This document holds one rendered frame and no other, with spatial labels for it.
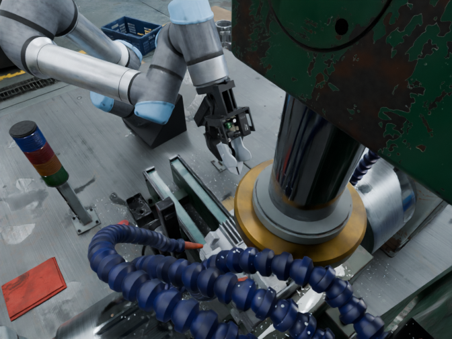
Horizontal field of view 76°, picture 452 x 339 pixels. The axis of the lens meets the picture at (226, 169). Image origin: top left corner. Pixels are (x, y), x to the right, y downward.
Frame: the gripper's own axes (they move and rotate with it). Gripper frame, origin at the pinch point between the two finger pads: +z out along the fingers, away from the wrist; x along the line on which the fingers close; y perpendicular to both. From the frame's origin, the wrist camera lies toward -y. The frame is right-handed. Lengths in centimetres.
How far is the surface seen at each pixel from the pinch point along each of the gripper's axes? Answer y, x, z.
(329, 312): 16.3, 4.3, 37.6
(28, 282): -39, -56, 18
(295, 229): 31.7, -10.6, -4.0
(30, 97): -295, -43, -37
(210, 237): 2.8, -12.3, 10.4
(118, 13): -430, 110, -115
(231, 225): 4.9, -7.7, 9.3
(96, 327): 11.4, -37.5, 7.4
